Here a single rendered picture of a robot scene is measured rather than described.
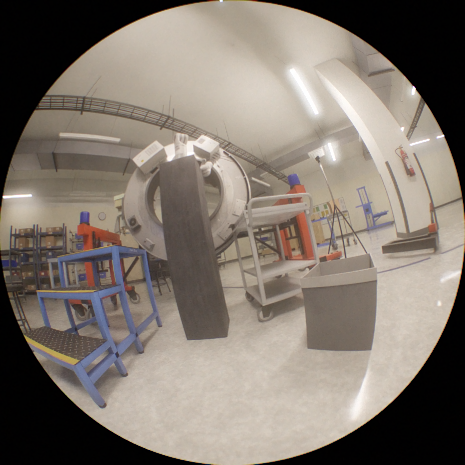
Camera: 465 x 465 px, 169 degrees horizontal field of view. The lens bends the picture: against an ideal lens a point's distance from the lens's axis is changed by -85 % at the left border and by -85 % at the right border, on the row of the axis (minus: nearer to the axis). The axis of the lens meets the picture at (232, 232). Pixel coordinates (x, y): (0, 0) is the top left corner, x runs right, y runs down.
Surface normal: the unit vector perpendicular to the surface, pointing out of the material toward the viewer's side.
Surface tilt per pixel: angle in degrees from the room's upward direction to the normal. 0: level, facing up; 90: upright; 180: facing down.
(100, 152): 90
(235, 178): 90
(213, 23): 180
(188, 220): 90
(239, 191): 90
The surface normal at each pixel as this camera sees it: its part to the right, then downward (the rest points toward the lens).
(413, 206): -0.67, 0.04
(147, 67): 0.19, 0.97
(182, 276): -0.04, -0.12
